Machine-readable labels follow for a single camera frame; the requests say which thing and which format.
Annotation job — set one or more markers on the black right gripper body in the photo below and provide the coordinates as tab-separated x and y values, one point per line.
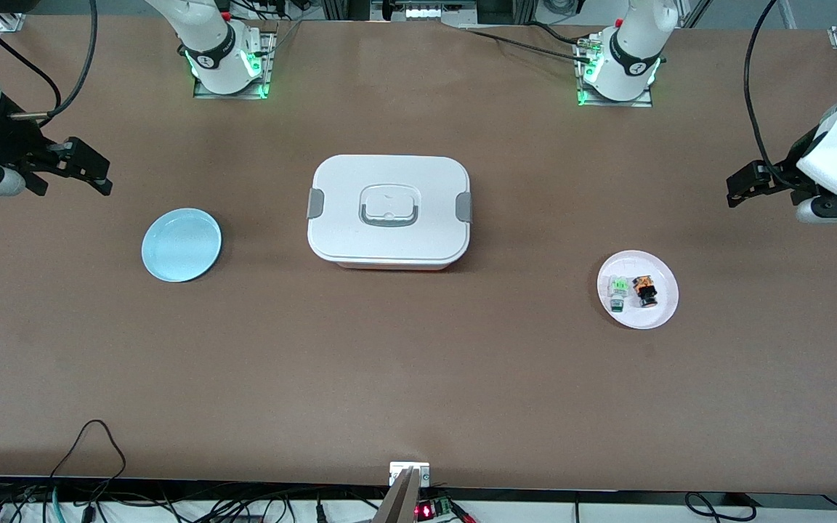
6	142

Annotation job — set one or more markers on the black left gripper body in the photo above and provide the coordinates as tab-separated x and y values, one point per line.
786	176

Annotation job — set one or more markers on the orange push button switch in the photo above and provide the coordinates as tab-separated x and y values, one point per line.
646	290

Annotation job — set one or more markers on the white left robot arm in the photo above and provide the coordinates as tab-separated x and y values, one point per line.
636	43

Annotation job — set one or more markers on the light blue round plate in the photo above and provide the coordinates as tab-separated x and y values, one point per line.
182	245

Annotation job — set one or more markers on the pale pink round plate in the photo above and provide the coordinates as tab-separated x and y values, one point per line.
658	309

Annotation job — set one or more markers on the white lidded lunch box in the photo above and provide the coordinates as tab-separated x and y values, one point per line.
389	240

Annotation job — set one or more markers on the circuit board with red light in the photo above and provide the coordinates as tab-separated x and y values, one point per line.
426	511

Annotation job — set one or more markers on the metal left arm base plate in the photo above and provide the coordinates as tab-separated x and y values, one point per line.
611	104

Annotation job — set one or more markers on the green push button switch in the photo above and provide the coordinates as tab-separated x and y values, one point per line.
618	290

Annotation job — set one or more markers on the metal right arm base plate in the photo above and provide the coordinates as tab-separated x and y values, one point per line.
268	65

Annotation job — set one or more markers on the aluminium frame rail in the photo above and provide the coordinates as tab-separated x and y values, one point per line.
346	9

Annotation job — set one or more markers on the metal camera mount pole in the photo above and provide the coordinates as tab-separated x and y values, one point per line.
407	501

